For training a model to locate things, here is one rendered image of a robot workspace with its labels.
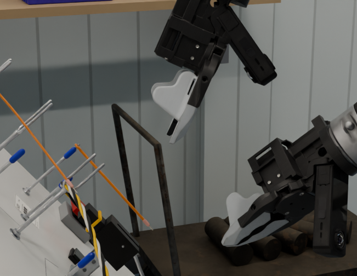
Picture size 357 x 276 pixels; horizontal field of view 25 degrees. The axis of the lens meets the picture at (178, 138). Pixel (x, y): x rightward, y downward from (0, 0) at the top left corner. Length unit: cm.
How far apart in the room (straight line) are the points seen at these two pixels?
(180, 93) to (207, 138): 229
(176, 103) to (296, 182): 18
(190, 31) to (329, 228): 30
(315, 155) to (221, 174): 235
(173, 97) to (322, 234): 25
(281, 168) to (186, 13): 23
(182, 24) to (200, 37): 3
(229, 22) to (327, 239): 30
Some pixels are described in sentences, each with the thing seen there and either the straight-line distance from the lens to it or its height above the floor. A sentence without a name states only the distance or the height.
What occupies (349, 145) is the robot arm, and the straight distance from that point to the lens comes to 100.
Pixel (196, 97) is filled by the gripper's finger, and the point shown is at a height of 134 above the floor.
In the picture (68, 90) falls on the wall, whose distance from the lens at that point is 314.
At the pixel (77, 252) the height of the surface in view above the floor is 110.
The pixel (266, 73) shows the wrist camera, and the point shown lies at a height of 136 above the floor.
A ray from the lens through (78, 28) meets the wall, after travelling 310.
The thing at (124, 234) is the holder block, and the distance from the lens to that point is 106.
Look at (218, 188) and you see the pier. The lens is 339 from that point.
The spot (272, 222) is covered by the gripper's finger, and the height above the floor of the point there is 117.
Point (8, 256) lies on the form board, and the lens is 94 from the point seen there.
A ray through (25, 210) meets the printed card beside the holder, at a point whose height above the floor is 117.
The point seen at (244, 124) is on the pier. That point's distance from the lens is 335.
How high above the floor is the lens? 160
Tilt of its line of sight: 18 degrees down
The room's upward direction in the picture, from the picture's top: straight up
